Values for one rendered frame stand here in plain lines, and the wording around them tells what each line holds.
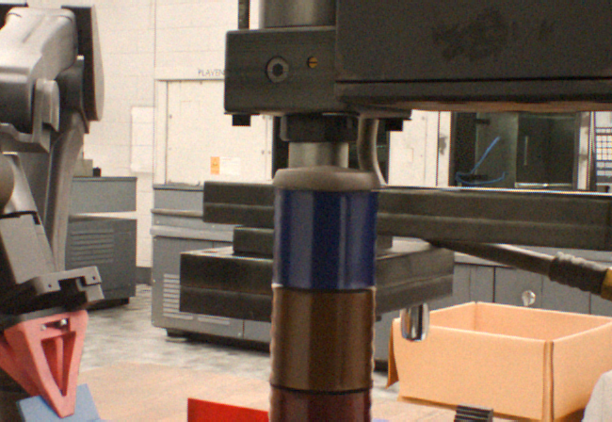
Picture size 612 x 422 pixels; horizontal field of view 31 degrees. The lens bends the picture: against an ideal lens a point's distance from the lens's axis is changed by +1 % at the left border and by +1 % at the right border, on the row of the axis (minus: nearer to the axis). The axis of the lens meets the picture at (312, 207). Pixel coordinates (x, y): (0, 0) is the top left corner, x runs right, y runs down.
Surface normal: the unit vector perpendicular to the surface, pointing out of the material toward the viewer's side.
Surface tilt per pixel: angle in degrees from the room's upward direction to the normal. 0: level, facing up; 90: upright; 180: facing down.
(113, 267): 90
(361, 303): 76
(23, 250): 66
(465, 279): 90
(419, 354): 88
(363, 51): 90
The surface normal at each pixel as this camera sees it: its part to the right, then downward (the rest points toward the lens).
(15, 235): 0.77, -0.37
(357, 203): 0.54, -0.18
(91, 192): 0.83, 0.05
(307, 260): -0.33, 0.28
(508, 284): -0.56, 0.03
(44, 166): 0.06, -0.37
